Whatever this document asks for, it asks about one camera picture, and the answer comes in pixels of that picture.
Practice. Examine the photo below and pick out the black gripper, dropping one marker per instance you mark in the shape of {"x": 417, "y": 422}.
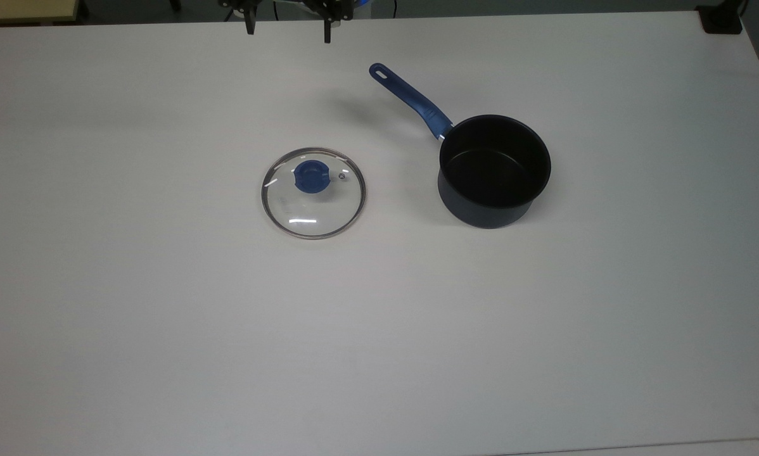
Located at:
{"x": 338, "y": 6}

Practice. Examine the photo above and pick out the glass lid with blue knob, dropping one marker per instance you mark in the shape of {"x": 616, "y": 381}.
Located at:
{"x": 310, "y": 176}

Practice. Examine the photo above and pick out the light wooden desk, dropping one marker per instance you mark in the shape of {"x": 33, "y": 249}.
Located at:
{"x": 25, "y": 9}

